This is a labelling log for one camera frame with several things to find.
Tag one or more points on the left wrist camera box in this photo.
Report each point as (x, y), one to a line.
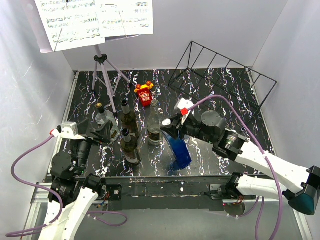
(68, 130)

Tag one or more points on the dark green wine bottle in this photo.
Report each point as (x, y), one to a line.
(129, 120)

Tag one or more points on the sheet music page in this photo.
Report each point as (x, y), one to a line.
(124, 18)
(70, 24)

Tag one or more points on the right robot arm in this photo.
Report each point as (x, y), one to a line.
(299, 185)

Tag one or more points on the red yellow toy block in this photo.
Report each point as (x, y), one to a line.
(144, 93)

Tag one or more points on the green wine bottle silver neck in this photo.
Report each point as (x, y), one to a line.
(130, 148)

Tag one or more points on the blue glass bottle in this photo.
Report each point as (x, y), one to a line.
(179, 150)

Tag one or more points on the small clear black-cap bottle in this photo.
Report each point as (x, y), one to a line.
(103, 116)

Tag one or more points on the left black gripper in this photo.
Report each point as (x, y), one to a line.
(103, 132)

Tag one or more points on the black wire wine rack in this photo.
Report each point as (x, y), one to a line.
(202, 71)

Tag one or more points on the tall clear bottle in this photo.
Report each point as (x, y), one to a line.
(153, 123)

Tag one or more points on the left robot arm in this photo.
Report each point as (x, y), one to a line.
(72, 196)

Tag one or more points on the purple music stand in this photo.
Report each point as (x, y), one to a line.
(100, 59)

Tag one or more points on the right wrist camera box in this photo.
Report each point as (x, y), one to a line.
(182, 106)

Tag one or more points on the right sheet music page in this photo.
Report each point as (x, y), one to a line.
(124, 18)

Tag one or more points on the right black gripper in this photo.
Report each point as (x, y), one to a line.
(172, 130)

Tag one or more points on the left sheet music page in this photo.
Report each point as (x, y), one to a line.
(70, 24)

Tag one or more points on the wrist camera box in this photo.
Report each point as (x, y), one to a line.
(68, 130)
(182, 106)

